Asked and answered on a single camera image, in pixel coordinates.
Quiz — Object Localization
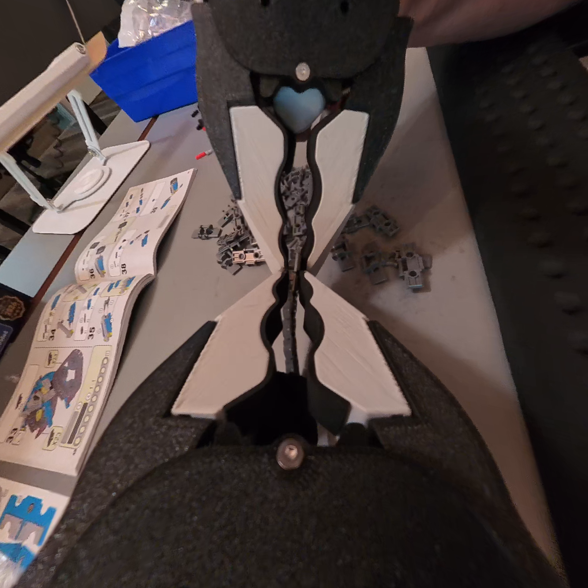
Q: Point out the person's right forearm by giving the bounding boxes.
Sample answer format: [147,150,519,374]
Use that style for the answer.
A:
[397,0,588,49]

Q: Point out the pile of small coloured bricks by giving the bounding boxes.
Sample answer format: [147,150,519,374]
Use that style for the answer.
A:
[192,108,214,160]

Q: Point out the blue sticker sheet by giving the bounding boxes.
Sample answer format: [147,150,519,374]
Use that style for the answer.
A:
[0,477,70,570]

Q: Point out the white book stand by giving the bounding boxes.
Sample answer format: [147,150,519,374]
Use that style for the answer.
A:
[0,43,151,235]

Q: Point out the grey desk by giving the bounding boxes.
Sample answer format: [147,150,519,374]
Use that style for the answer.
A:
[0,46,566,588]

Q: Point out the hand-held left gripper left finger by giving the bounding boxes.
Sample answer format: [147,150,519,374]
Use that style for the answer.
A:
[171,270,286,420]

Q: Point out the blue storage bin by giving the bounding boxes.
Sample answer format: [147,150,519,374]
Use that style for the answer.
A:
[89,19,199,122]

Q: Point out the clear plastic bags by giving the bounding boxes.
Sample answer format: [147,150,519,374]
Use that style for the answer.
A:
[117,0,196,49]

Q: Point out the pile of grey track links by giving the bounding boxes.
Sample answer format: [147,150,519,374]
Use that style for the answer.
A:
[216,165,433,295]

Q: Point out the robot kit box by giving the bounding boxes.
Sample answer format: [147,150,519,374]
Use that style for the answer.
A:
[0,282,34,359]

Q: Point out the black partition panel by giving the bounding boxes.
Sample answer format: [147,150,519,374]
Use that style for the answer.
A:
[0,0,122,95]

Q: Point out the instruction booklet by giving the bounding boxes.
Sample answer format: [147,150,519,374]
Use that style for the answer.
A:
[0,168,198,477]

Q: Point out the grey track link chain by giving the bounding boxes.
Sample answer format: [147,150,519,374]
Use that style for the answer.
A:
[284,248,305,374]

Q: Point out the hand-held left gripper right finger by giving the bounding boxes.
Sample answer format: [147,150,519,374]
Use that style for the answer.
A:
[299,271,413,435]

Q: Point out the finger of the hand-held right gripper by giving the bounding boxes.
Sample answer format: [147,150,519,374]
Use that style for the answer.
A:
[299,109,371,273]
[229,107,295,273]

